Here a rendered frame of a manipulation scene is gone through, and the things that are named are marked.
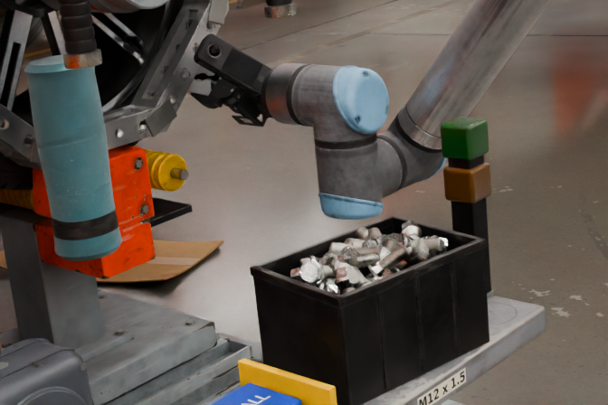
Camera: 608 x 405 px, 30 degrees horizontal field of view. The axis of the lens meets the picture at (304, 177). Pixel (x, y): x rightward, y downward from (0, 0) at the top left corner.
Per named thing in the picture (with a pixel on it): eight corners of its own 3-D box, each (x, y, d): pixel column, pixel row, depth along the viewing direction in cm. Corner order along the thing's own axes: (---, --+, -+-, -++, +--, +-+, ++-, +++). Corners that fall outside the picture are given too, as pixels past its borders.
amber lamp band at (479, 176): (463, 191, 130) (461, 157, 129) (493, 195, 128) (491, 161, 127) (443, 201, 128) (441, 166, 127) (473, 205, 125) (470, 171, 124)
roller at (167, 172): (84, 166, 194) (79, 134, 193) (201, 187, 175) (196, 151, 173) (56, 176, 190) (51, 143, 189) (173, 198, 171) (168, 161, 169)
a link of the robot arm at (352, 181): (406, 207, 167) (400, 126, 164) (356, 230, 159) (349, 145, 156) (356, 199, 174) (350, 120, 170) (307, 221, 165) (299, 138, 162)
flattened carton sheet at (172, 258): (51, 236, 318) (49, 224, 317) (224, 245, 295) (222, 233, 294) (-19, 275, 291) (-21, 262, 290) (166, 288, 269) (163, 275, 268)
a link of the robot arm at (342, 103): (355, 145, 155) (348, 74, 153) (288, 137, 164) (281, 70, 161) (396, 129, 162) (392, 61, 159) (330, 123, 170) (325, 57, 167)
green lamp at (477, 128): (460, 149, 129) (459, 115, 128) (490, 153, 126) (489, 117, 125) (441, 158, 126) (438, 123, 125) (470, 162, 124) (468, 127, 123)
